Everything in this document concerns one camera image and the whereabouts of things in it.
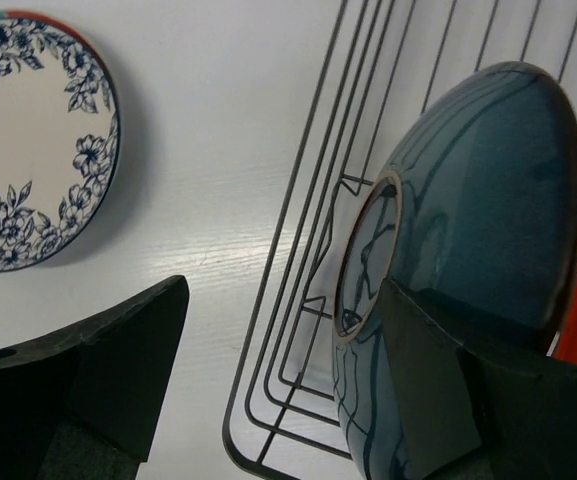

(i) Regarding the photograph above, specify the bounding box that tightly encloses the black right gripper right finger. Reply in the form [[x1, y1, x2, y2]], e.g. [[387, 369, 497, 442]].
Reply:
[[378, 280, 577, 479]]

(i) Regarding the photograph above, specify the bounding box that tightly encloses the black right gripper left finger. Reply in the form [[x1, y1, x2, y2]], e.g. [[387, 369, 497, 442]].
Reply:
[[0, 275, 189, 479]]

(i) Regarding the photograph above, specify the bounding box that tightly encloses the dark teal glazed plate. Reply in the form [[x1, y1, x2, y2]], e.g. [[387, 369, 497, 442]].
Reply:
[[332, 61, 577, 479]]

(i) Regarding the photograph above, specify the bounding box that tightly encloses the blue floral white plate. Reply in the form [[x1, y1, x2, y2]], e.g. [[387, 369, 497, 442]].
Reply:
[[0, 16, 122, 274]]

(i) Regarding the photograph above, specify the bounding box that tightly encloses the red teal flower plate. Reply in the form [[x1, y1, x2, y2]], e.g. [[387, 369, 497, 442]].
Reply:
[[0, 9, 113, 93]]

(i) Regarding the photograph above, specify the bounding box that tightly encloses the grey wire dish rack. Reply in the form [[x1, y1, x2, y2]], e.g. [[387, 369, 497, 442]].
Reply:
[[222, 1, 577, 479]]

